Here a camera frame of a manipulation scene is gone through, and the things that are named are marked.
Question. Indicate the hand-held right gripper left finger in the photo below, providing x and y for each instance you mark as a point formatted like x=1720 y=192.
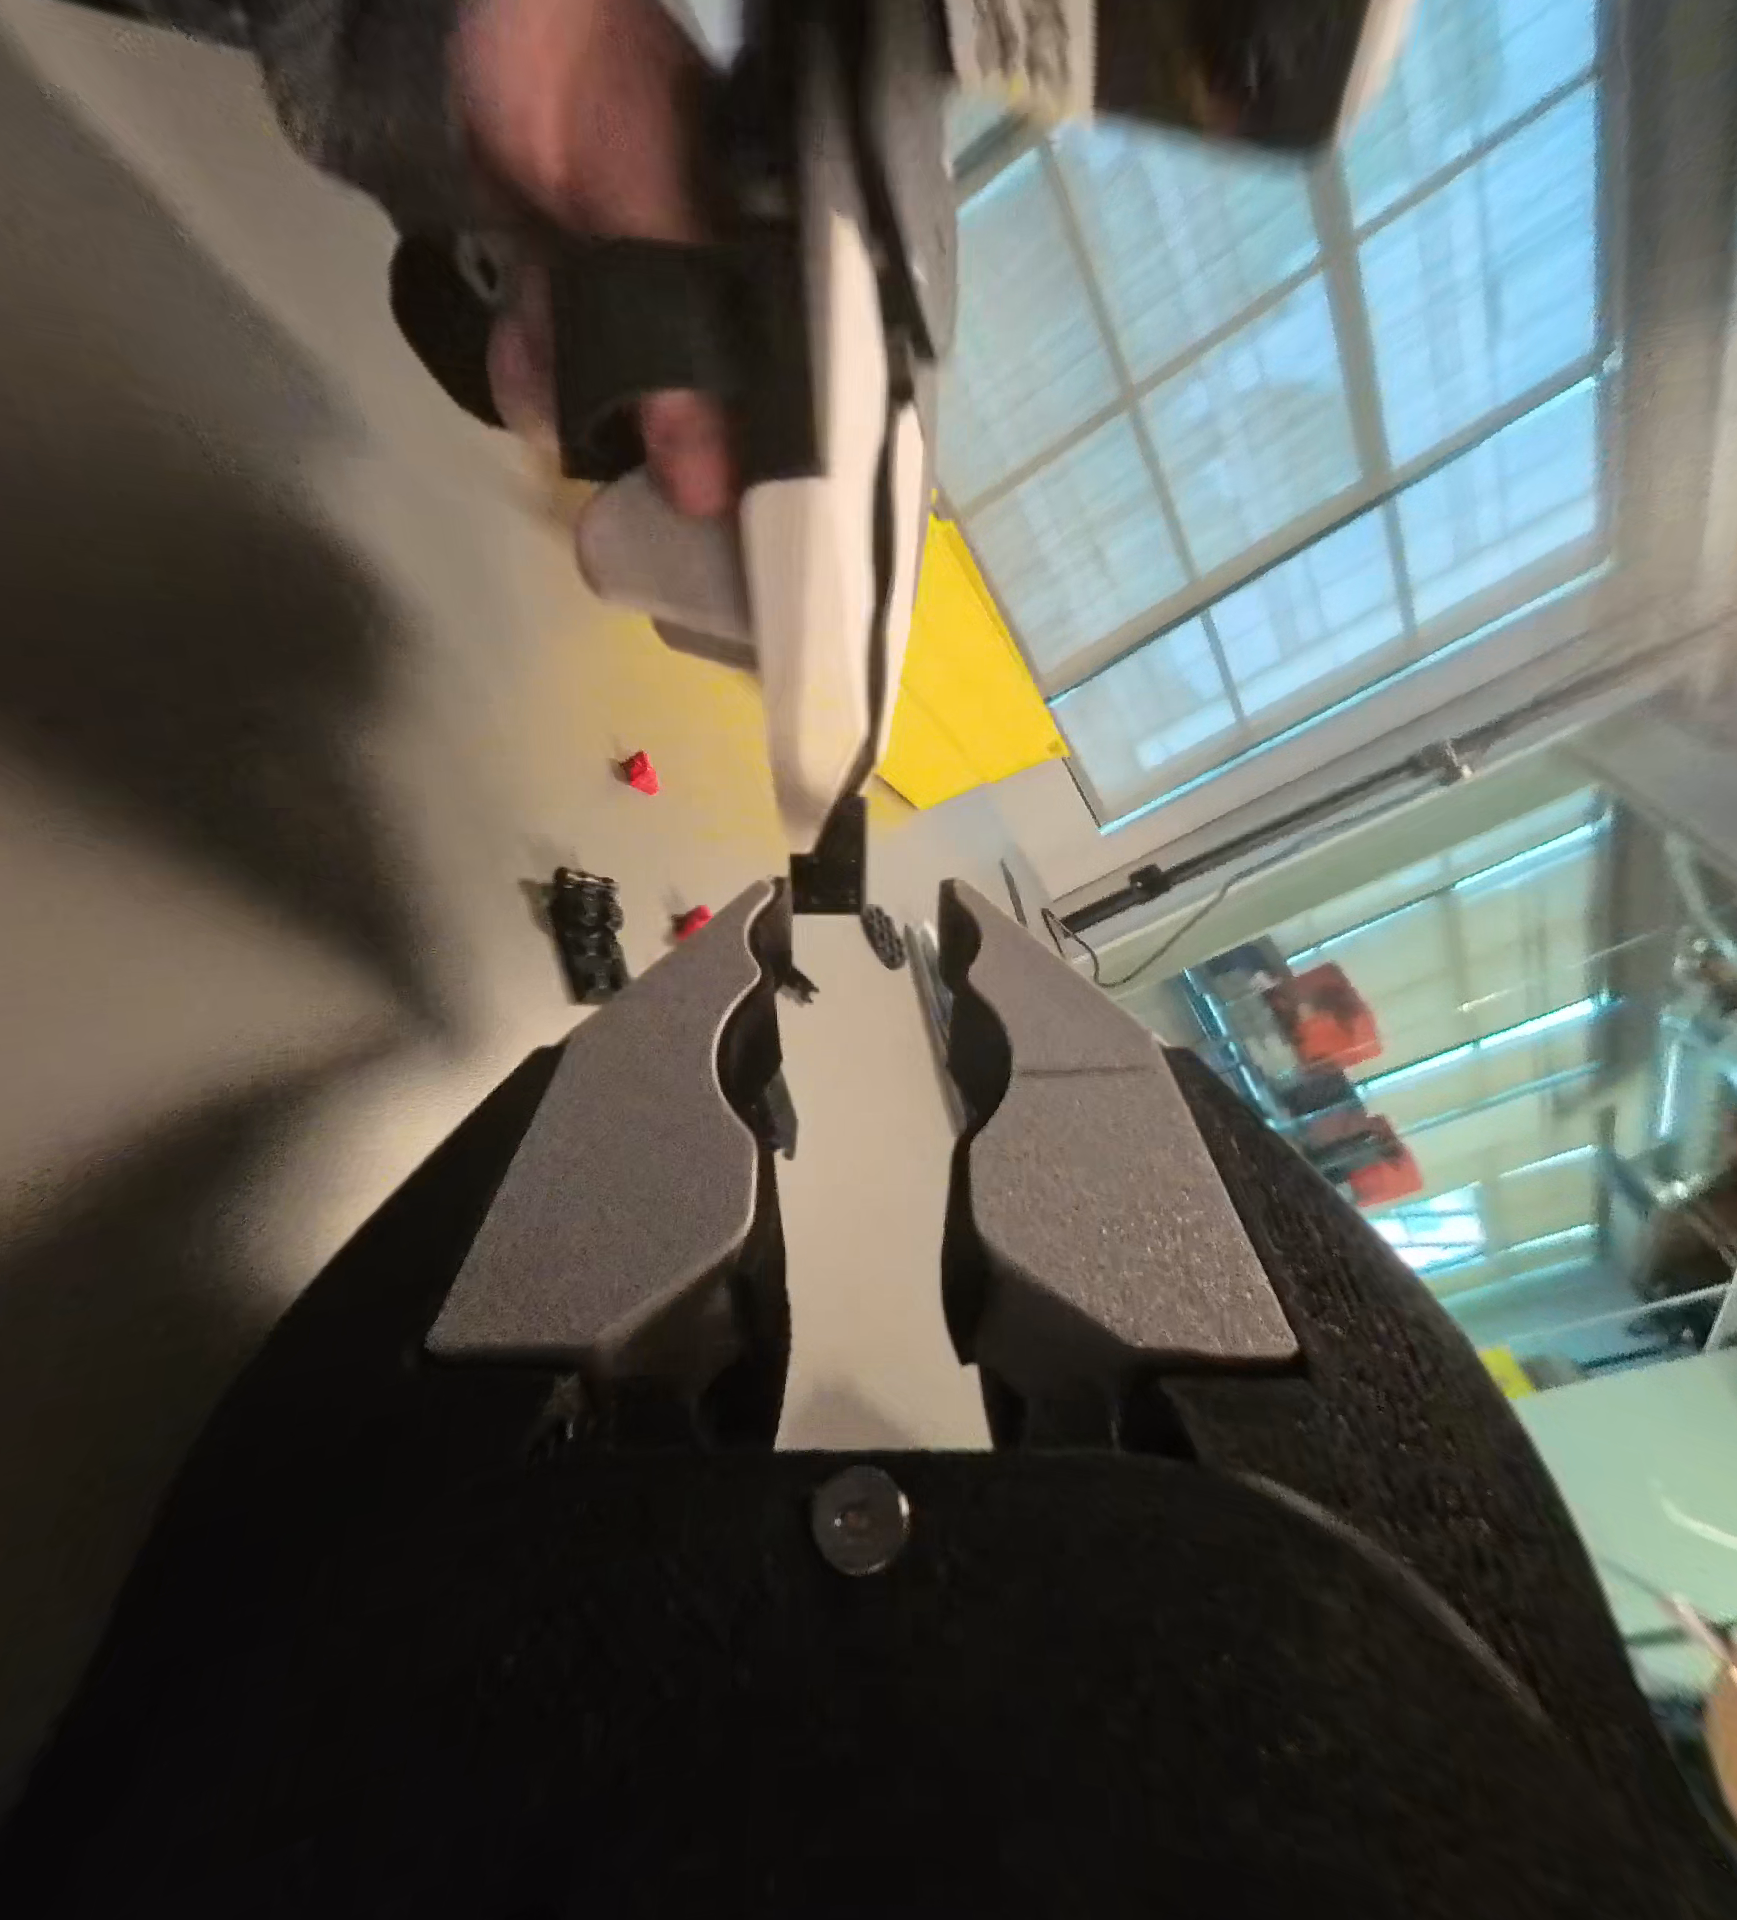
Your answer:
x=613 y=1201

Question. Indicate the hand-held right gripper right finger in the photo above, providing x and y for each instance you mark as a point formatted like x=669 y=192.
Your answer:
x=1123 y=1214

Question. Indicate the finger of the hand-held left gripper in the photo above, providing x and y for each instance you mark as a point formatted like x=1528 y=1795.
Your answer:
x=815 y=630
x=902 y=571

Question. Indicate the yellow plastic bin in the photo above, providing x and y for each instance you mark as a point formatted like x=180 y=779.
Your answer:
x=973 y=674

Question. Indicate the small black square brick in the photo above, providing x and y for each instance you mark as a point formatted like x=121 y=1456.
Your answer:
x=832 y=863

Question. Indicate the black brick block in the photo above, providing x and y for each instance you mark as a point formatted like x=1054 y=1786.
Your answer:
x=591 y=938

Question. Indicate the person's left forearm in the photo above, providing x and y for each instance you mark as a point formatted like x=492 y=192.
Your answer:
x=343 y=91

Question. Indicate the person's left hand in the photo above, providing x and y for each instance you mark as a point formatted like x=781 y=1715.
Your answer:
x=582 y=121

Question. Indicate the small red brick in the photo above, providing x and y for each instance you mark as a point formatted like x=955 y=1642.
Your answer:
x=691 y=924
x=638 y=774

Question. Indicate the small red black case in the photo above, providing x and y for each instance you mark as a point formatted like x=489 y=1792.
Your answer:
x=1365 y=1159

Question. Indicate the large red black case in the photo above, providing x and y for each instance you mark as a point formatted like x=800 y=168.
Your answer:
x=1321 y=1020

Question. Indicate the black round studded disc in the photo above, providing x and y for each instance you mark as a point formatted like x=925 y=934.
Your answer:
x=883 y=937

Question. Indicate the large paned window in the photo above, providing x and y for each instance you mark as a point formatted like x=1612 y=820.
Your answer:
x=1257 y=450

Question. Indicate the metal storage shelf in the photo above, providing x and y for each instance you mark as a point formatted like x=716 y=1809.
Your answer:
x=1483 y=1081

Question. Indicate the yellow tag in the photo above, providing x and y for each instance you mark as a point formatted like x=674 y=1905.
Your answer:
x=1509 y=1372

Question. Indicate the black upright stand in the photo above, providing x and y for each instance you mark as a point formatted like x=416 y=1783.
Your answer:
x=1407 y=781

